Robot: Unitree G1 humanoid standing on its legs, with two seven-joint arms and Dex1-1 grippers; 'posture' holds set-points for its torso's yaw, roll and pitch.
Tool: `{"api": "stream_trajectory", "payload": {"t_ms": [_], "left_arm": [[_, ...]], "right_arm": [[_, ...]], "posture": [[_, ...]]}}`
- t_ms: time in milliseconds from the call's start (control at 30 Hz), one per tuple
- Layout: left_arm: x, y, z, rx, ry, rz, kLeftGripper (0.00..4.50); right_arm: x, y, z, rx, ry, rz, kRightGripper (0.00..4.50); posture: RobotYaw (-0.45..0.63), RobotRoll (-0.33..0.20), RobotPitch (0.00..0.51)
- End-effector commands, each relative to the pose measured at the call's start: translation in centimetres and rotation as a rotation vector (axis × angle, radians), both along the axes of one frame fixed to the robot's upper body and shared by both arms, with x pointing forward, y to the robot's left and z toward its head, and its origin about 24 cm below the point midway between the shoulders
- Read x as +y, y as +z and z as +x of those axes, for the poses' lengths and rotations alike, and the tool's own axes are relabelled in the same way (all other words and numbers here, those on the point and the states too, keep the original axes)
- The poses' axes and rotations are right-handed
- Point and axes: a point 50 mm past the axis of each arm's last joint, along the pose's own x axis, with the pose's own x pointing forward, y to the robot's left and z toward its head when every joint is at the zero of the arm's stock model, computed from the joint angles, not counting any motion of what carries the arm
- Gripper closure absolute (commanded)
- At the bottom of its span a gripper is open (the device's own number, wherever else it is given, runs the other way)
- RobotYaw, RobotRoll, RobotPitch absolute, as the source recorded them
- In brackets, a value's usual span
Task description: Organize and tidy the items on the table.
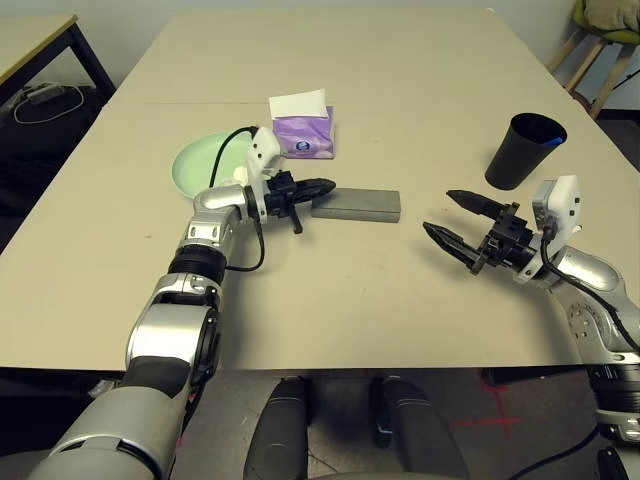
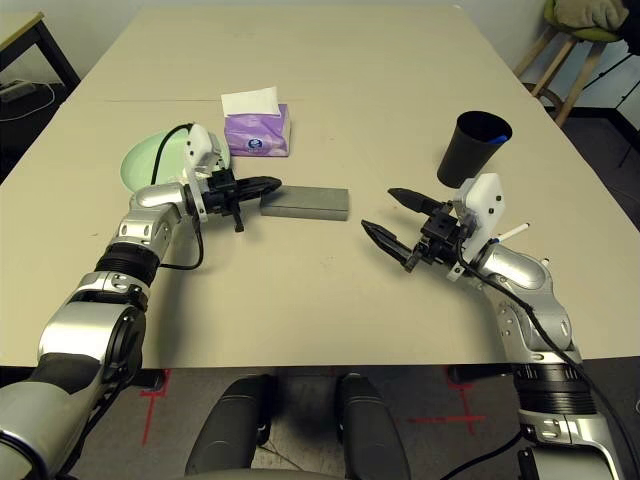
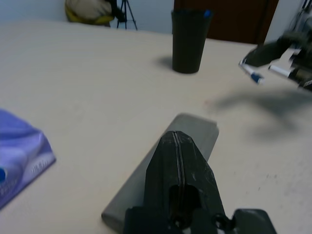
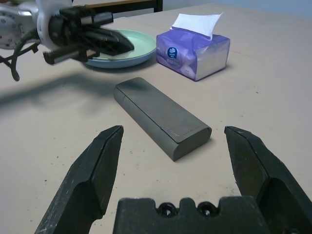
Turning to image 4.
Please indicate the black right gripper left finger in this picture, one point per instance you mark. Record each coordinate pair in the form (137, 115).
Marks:
(92, 175)

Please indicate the grey glasses case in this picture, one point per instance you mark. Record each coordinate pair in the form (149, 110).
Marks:
(158, 114)

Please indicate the beige side table black frame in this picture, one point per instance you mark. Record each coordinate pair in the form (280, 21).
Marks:
(158, 5)

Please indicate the light blue plastic plate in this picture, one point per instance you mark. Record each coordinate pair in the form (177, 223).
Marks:
(122, 64)

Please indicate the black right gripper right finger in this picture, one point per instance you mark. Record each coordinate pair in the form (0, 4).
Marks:
(256, 165)

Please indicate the purple tissue pack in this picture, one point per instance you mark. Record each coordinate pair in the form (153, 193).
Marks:
(190, 53)

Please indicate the light green plastic plate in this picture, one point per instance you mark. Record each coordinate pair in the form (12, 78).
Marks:
(143, 41)

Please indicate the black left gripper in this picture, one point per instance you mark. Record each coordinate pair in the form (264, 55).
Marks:
(59, 31)

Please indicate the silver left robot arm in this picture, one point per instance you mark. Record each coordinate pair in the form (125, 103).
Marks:
(14, 24)

